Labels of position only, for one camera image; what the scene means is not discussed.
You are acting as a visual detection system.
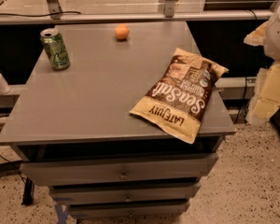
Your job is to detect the middle grey drawer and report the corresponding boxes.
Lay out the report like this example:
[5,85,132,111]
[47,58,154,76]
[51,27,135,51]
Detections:
[49,181,201,205]

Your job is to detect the black cable on rail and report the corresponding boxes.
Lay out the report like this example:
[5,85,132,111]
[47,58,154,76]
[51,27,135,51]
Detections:
[0,10,82,18]

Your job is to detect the brown and yellow chip bag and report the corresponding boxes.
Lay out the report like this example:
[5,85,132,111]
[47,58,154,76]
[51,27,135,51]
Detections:
[130,48,229,144]

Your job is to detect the metal frame rail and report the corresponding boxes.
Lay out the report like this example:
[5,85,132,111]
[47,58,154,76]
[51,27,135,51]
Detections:
[0,0,273,25]

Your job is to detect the green soda can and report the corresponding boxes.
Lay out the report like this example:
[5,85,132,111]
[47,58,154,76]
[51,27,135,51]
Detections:
[40,28,70,70]

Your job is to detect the grey drawer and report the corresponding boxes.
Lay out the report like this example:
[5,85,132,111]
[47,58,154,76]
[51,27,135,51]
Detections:
[68,200,189,219]
[21,153,217,186]
[49,181,201,205]

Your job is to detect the top grey drawer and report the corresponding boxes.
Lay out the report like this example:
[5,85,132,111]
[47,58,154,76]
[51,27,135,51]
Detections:
[21,153,217,186]

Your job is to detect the black floor cable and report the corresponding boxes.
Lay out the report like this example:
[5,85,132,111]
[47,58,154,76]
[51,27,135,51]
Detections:
[0,114,27,185]

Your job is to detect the yellow foam block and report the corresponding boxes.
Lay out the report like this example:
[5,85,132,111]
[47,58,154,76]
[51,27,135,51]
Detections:
[245,61,280,125]

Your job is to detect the bottom grey drawer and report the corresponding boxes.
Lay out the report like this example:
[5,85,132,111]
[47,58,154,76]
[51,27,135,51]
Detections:
[68,200,189,219]

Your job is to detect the black hanging cable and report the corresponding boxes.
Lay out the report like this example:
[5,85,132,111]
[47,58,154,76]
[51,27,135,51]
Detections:
[233,76,249,125]

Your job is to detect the orange fruit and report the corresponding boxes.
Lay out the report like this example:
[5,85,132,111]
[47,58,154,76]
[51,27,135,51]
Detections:
[115,24,130,40]

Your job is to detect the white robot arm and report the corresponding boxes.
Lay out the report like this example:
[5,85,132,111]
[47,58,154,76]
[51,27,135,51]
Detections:
[264,5,280,61]

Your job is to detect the grey drawer cabinet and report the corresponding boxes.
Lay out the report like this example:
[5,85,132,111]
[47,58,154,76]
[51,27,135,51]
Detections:
[0,21,237,220]

